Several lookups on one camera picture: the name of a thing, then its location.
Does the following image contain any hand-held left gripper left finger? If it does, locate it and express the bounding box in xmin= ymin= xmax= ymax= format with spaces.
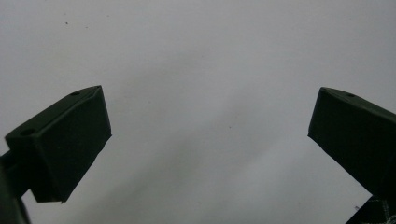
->
xmin=5 ymin=85 xmax=112 ymax=203

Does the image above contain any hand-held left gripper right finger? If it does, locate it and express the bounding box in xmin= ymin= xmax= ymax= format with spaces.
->
xmin=307 ymin=87 xmax=396 ymax=200

